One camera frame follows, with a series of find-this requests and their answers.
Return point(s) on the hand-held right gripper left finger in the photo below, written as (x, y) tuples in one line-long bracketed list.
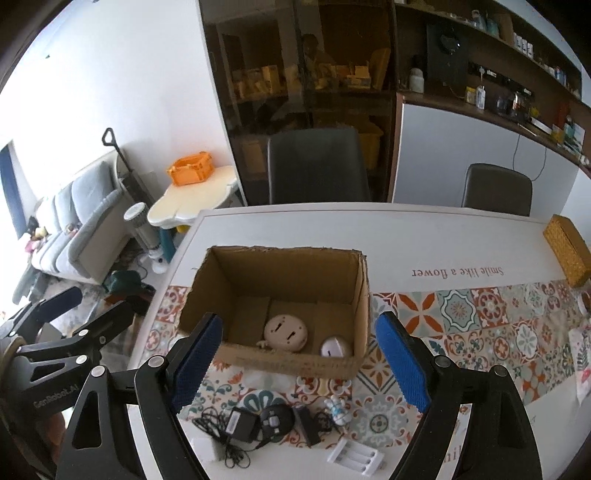
[(198, 364)]

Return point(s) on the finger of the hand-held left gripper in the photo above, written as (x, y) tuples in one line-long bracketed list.
[(46, 307), (111, 321)]

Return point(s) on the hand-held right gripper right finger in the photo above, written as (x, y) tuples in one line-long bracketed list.
[(401, 364)]

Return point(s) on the white and blue figurine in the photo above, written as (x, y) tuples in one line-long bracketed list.
[(339, 413)]

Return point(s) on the brown cardboard box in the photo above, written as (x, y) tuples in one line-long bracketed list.
[(286, 362)]

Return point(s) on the black round device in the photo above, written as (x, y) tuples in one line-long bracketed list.
[(277, 422)]

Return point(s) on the person's left forearm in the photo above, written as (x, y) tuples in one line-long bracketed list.
[(51, 429)]

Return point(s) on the green cloth item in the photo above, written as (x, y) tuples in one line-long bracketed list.
[(122, 279)]

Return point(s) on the white round device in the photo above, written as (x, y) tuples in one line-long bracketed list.
[(334, 346)]

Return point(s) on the stuffed toys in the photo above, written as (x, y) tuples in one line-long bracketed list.
[(37, 235)]

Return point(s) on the small white box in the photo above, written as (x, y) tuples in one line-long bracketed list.
[(203, 450)]

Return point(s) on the patterned table runner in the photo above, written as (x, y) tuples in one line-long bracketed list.
[(485, 323)]

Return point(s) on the beige round device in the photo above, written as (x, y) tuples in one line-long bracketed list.
[(286, 330)]

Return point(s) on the grey sofa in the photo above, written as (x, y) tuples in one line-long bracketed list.
[(78, 217)]

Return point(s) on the white tower fan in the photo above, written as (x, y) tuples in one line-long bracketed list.
[(143, 226)]

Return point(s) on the white battery charger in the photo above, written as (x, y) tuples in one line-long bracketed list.
[(355, 457)]

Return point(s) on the blue curtain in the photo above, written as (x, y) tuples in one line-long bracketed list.
[(10, 194)]

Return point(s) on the upright vacuum cleaner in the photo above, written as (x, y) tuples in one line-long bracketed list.
[(134, 184)]

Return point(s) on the cream flower-shaped small table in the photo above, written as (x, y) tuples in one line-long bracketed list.
[(198, 198)]

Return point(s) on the orange plastic basket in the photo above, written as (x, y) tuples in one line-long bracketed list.
[(191, 170)]

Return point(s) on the white printed plastic bag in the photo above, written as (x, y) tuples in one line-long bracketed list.
[(582, 360)]

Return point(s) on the dark grey chair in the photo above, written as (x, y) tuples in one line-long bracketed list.
[(318, 166), (496, 191)]

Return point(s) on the yellow woven box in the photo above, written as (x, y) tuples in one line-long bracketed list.
[(565, 249)]

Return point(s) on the dark glass cabinet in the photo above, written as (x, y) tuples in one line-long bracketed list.
[(258, 92)]

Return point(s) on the black appliance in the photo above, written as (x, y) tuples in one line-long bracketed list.
[(447, 55)]

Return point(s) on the wooden wall shelf unit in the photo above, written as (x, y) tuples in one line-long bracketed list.
[(489, 108)]

